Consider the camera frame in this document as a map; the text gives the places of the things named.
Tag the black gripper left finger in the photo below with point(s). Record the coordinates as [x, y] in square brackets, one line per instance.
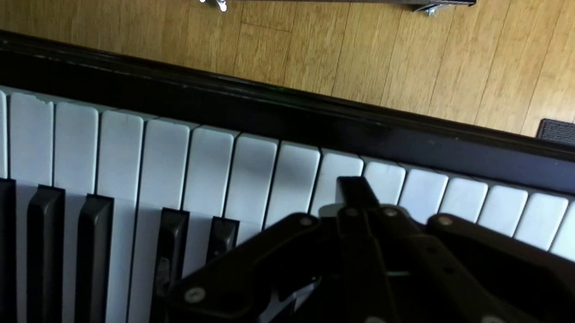
[270, 262]

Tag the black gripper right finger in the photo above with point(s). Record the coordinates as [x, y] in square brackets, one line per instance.
[455, 269]

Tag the black and white piano keyboard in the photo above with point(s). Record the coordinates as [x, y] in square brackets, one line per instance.
[240, 172]

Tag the dark grey box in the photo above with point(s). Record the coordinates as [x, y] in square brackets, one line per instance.
[558, 131]

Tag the chrome metal leg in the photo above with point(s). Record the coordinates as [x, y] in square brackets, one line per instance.
[437, 4]
[214, 4]

